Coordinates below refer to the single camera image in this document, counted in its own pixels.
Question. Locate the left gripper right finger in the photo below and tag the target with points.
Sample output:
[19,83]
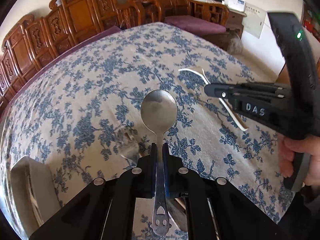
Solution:
[175,185]

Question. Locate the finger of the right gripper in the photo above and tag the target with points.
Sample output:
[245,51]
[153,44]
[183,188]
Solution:
[225,90]

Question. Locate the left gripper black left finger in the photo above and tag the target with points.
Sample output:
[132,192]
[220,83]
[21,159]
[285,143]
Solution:
[146,179]

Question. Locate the metal spoon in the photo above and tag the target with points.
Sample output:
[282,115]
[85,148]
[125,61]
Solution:
[158,113]

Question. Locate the person's right hand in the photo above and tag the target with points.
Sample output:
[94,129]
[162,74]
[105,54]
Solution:
[287,148]

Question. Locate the purple seat cushion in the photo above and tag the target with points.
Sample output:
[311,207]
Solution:
[195,25]

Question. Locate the wooden side table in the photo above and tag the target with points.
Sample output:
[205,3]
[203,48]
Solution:
[234,21]

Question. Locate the blue floral tablecloth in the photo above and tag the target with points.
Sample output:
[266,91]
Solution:
[71,116]

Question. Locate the grey metal rectangular tray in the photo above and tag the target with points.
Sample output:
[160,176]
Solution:
[33,193]

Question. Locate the carved wooden armchair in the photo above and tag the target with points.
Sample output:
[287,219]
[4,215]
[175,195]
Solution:
[160,10]

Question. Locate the carved wooden sofa bench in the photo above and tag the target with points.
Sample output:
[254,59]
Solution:
[33,43]

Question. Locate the white wall panel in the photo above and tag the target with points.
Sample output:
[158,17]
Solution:
[254,21]

